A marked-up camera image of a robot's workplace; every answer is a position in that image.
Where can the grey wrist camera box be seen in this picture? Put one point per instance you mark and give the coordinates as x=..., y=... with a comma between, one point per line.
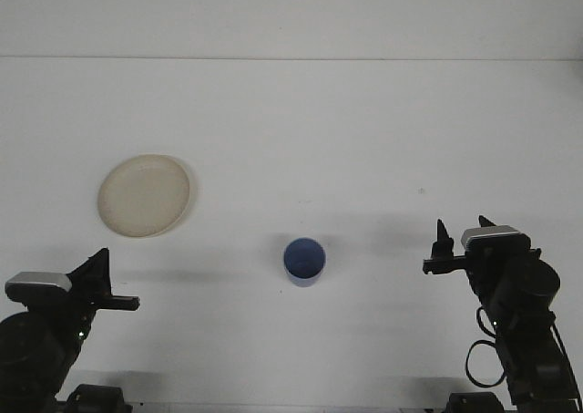
x=38, y=280
x=496, y=236

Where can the pale blue cup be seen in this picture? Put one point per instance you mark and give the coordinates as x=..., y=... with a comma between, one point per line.
x=304, y=260

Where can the pale round plate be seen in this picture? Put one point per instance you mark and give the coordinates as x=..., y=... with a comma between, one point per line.
x=143, y=199

